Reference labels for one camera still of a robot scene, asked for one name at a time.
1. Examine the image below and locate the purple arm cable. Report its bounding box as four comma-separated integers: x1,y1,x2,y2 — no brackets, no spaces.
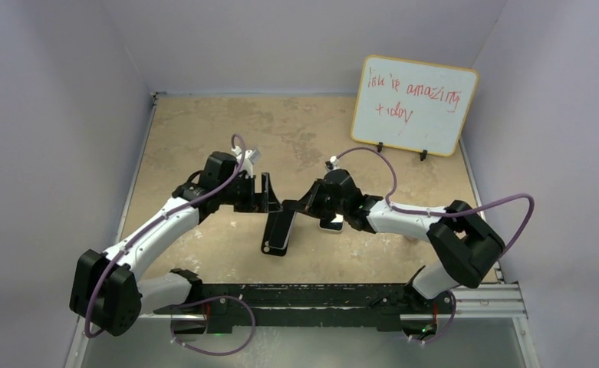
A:
325,147,536,347
84,133,256,357

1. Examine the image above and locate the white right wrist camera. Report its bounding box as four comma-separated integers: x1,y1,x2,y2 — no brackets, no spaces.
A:
324,156,341,173

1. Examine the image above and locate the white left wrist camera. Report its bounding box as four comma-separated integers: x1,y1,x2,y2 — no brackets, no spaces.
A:
232,146,262,177

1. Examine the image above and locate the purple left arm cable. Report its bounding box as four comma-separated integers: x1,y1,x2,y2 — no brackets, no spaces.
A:
84,133,256,357

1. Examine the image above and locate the black phone case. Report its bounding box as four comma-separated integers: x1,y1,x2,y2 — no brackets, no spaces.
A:
261,210,298,258

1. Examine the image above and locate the yellow framed whiteboard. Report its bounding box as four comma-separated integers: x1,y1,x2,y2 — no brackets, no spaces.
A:
351,55,479,156

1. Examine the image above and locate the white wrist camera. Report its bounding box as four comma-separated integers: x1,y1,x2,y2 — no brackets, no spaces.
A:
232,146,262,177
324,156,341,173

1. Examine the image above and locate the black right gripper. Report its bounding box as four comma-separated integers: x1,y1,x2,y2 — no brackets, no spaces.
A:
292,179,347,219

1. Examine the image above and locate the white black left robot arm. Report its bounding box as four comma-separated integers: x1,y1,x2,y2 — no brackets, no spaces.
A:
69,146,282,337

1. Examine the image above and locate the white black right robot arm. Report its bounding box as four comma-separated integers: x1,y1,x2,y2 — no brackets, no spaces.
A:
282,169,506,312

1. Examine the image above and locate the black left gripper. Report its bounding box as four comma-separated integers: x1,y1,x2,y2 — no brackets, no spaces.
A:
219,172,281,214

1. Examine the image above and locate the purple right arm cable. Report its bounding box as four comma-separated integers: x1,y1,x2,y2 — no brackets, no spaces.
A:
325,147,536,347

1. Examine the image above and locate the white silicone phone case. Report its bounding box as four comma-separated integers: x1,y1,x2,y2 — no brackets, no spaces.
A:
319,213,346,234

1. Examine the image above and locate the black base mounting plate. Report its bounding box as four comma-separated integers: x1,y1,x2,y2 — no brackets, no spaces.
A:
154,283,455,337

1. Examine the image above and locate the aluminium frame rail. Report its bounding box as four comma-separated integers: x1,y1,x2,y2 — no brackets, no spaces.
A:
77,283,528,321

